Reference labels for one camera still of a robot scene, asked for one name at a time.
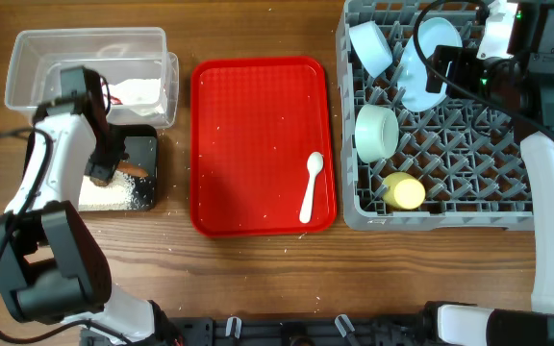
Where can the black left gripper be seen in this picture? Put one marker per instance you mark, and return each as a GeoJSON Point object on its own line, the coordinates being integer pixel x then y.
{"type": "Point", "coordinates": [105, 167]}

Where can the mint green bowl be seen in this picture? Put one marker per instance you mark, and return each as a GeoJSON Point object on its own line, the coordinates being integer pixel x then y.
{"type": "Point", "coordinates": [376, 133]}

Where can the white plastic spoon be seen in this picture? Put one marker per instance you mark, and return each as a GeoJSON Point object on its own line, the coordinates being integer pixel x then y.
{"type": "Point", "coordinates": [314, 166]}

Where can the pile of rice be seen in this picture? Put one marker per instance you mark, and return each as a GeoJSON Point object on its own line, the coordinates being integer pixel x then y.
{"type": "Point", "coordinates": [121, 193]}

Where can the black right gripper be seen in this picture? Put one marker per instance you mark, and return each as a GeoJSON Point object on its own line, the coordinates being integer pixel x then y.
{"type": "Point", "coordinates": [462, 61]}

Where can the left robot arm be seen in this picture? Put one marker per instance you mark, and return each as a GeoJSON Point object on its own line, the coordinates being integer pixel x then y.
{"type": "Point", "coordinates": [53, 274]}

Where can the red snack wrapper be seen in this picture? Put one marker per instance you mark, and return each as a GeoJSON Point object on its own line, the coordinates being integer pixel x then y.
{"type": "Point", "coordinates": [114, 100]}

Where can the black waste bin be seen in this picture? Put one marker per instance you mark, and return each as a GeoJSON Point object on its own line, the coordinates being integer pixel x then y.
{"type": "Point", "coordinates": [142, 149]}

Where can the red plastic tray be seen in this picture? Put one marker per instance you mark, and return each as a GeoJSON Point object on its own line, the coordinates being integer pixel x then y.
{"type": "Point", "coordinates": [253, 125]}

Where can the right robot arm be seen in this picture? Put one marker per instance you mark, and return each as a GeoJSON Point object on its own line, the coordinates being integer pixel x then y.
{"type": "Point", "coordinates": [526, 94]}

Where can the black mounting rail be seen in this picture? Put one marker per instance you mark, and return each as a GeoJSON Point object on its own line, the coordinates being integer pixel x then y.
{"type": "Point", "coordinates": [338, 331]}

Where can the yellow plastic cup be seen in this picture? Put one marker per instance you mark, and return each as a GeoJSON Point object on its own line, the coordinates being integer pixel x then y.
{"type": "Point", "coordinates": [404, 191]}

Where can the light blue bowl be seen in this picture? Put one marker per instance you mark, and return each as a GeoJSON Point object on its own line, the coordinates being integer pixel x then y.
{"type": "Point", "coordinates": [371, 47]}

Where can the brown carrot piece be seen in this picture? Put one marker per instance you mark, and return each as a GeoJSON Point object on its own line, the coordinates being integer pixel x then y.
{"type": "Point", "coordinates": [132, 170]}

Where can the light blue plate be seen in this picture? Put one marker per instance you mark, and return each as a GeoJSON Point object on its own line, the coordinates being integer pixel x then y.
{"type": "Point", "coordinates": [431, 33]}

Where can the white paper napkin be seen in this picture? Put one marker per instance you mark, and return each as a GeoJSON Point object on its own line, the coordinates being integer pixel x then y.
{"type": "Point", "coordinates": [145, 97]}

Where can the grey dishwasher rack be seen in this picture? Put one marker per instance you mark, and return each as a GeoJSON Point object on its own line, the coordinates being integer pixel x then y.
{"type": "Point", "coordinates": [466, 155]}

